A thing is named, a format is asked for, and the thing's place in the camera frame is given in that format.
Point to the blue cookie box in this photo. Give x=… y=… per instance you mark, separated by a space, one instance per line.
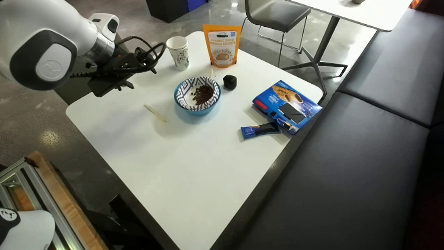
x=291 y=104

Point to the patterned paper cup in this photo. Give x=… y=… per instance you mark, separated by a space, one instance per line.
x=178 y=52

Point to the dark brown food pieces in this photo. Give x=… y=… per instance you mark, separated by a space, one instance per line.
x=203 y=94

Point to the small black cube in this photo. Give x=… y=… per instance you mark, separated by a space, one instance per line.
x=229 y=82

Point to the blue patterned bowl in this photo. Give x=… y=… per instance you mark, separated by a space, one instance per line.
x=197 y=109

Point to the white table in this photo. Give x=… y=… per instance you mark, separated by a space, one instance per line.
x=364 y=14

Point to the orange snack pouch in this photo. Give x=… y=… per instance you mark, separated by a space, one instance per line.
x=222 y=45

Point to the dark cabinet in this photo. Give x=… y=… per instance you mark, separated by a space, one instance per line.
x=170 y=8

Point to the black bench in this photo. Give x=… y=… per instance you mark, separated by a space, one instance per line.
x=364 y=156

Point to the grey chair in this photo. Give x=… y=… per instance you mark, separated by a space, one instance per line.
x=274 y=12

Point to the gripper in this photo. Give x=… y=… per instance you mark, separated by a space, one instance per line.
x=121 y=61

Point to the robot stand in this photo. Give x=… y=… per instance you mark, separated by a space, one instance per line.
x=66 y=205

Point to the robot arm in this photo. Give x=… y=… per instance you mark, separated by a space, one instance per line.
x=41 y=31

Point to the white plastic utensil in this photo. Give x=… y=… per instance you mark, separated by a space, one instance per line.
x=211 y=74

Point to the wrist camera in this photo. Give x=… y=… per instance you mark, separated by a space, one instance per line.
x=104 y=86

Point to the blue snack bar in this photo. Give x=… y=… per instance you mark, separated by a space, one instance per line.
x=258 y=130

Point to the grey cup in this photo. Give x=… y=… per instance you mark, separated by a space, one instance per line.
x=358 y=1

